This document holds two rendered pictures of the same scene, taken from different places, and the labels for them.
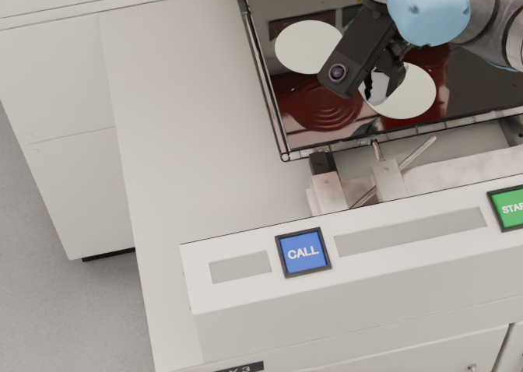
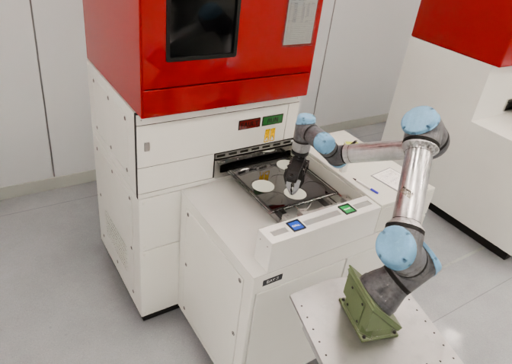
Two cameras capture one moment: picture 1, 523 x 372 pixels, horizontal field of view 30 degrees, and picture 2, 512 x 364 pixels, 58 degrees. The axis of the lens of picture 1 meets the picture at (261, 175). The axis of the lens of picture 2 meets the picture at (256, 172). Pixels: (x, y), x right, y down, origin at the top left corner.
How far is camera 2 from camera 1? 0.96 m
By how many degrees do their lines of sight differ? 32
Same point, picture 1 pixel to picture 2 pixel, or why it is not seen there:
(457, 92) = (312, 192)
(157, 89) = (212, 207)
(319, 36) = (264, 183)
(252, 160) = (254, 221)
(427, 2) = (327, 138)
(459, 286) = (337, 235)
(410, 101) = (299, 195)
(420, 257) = (328, 222)
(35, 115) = (149, 237)
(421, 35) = (324, 149)
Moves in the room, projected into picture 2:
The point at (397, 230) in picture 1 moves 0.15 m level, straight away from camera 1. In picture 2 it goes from (318, 218) to (308, 196)
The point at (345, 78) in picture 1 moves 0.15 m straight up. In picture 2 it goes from (294, 176) to (300, 142)
